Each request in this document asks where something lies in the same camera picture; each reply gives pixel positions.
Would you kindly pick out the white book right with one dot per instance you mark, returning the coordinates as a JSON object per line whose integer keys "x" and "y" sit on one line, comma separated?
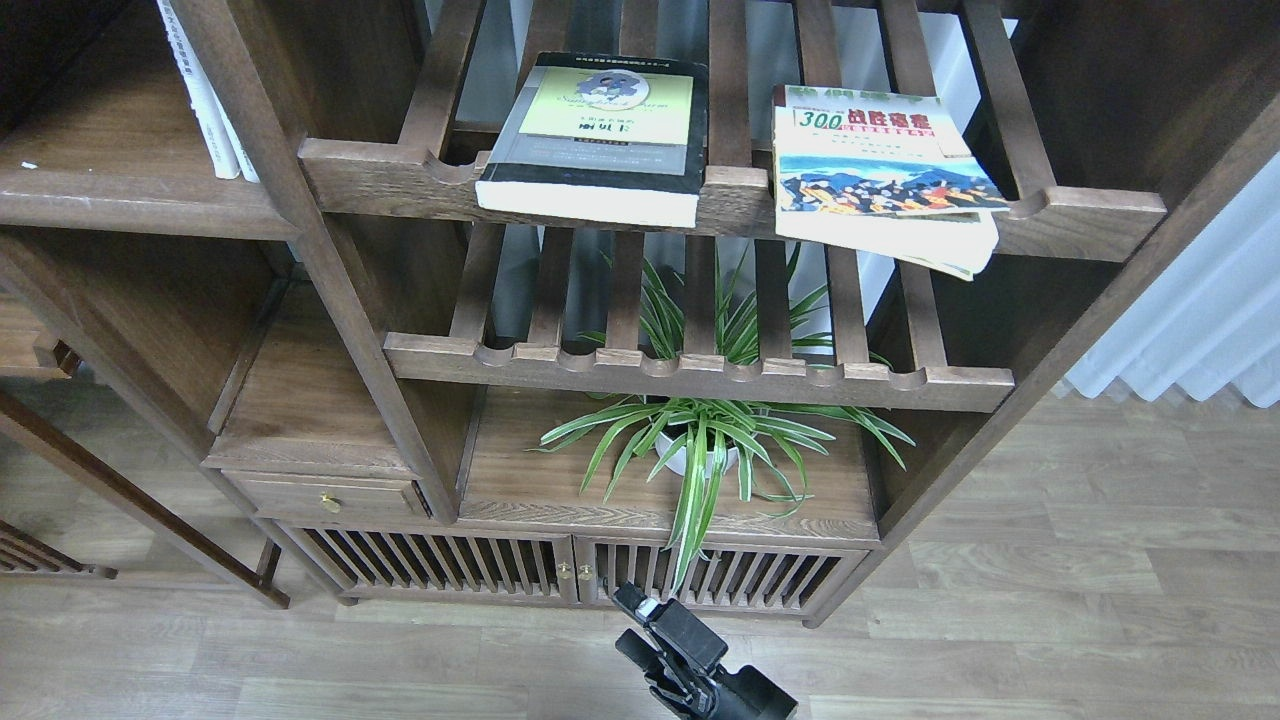
{"x": 243, "y": 159}

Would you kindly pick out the green spider plant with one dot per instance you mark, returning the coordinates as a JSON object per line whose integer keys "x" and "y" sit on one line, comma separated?
{"x": 760, "y": 429}

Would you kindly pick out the white book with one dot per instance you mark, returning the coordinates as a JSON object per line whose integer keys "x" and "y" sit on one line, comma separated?
{"x": 243, "y": 159}
{"x": 201, "y": 97}

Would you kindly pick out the white book left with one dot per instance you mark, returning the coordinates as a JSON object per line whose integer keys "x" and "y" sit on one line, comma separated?
{"x": 201, "y": 97}

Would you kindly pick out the dark wooden bookshelf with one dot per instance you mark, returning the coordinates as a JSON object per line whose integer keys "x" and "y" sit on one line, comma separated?
{"x": 356, "y": 324}

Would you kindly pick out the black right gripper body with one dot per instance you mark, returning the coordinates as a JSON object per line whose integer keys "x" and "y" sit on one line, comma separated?
{"x": 746, "y": 694}

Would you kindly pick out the white curtain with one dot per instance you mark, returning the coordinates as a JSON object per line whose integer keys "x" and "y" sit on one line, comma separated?
{"x": 1209, "y": 323}

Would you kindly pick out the brass drawer knob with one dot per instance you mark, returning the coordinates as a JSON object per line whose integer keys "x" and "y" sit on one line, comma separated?
{"x": 330, "y": 503}

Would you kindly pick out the colourful 300 paperback book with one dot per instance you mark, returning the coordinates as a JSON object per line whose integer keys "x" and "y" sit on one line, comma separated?
{"x": 881, "y": 172}

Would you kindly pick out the black and yellow book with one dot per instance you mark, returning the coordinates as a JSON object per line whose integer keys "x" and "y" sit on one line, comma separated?
{"x": 603, "y": 138}

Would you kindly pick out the white plant pot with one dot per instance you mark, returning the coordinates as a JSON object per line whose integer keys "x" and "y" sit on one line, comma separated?
{"x": 673, "y": 451}

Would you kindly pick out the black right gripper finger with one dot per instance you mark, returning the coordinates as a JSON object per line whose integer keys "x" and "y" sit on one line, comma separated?
{"x": 670, "y": 680}
{"x": 676, "y": 628}

